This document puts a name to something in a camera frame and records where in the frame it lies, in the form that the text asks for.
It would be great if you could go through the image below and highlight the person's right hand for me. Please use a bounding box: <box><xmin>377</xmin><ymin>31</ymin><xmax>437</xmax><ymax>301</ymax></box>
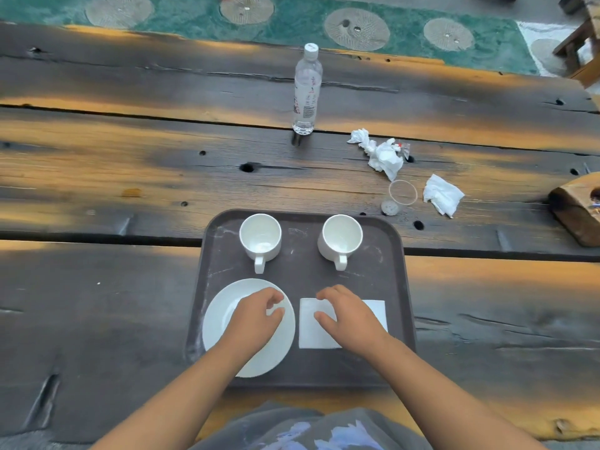
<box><xmin>312</xmin><ymin>283</ymin><xmax>396</xmax><ymax>365</ymax></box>

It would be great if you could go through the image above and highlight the person's left hand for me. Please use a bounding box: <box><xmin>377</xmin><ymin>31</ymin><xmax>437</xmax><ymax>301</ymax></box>
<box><xmin>217</xmin><ymin>287</ymin><xmax>286</xmax><ymax>365</ymax></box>

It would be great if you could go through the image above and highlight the white plate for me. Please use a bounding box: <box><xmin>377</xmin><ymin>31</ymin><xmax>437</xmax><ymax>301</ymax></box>
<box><xmin>202</xmin><ymin>277</ymin><xmax>297</xmax><ymax>379</ymax></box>

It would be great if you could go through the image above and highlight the white paper napkin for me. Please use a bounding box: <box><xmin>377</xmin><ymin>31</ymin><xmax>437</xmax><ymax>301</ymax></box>
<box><xmin>298</xmin><ymin>297</ymin><xmax>389</xmax><ymax>350</ymax></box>

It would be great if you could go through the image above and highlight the dark brown tray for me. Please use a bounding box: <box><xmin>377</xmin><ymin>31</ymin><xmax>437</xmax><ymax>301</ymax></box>
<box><xmin>185</xmin><ymin>209</ymin><xmax>417</xmax><ymax>389</ymax></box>

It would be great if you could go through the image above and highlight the white ceramic mug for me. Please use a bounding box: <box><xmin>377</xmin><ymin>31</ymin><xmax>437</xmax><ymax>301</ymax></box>
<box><xmin>317</xmin><ymin>214</ymin><xmax>364</xmax><ymax>272</ymax></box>
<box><xmin>238</xmin><ymin>213</ymin><xmax>283</xmax><ymax>275</ymax></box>

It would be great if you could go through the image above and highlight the person's left forearm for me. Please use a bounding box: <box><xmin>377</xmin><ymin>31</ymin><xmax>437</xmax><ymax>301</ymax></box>
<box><xmin>91</xmin><ymin>342</ymin><xmax>243</xmax><ymax>450</ymax></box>

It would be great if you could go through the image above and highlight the person's right forearm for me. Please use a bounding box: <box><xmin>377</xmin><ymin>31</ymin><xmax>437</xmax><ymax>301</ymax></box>
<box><xmin>369</xmin><ymin>342</ymin><xmax>547</xmax><ymax>450</ymax></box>

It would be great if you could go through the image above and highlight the clear plastic disposable cup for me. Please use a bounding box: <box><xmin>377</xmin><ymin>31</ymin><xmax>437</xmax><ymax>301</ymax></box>
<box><xmin>380</xmin><ymin>179</ymin><xmax>419</xmax><ymax>217</ymax></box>

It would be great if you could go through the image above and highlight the twisted crumpled white tissue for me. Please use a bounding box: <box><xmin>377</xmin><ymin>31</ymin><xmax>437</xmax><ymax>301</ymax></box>
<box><xmin>346</xmin><ymin>128</ymin><xmax>405</xmax><ymax>183</ymax></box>

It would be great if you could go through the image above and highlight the gray printed shirt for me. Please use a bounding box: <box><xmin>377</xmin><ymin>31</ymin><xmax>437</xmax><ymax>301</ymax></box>
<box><xmin>192</xmin><ymin>402</ymin><xmax>432</xmax><ymax>450</ymax></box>

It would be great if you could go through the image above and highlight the small crumpled white napkin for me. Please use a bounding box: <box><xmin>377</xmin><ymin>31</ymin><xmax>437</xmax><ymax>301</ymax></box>
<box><xmin>422</xmin><ymin>173</ymin><xmax>466</xmax><ymax>219</ymax></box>

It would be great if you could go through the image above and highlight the clear plastic water bottle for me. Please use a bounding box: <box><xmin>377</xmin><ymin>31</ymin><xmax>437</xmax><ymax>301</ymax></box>
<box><xmin>292</xmin><ymin>42</ymin><xmax>324</xmax><ymax>136</ymax></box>

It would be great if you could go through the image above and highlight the wooden block ashtray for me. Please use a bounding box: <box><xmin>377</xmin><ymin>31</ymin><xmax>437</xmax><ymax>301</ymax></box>
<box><xmin>548</xmin><ymin>172</ymin><xmax>600</xmax><ymax>249</ymax></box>

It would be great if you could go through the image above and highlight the light wooden chair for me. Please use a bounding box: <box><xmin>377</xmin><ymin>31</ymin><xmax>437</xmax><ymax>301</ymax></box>
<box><xmin>568</xmin><ymin>56</ymin><xmax>600</xmax><ymax>89</ymax></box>

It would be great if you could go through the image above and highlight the light wooden stool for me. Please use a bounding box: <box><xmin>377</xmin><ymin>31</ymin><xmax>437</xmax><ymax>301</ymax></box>
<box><xmin>552</xmin><ymin>0</ymin><xmax>600</xmax><ymax>71</ymax></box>

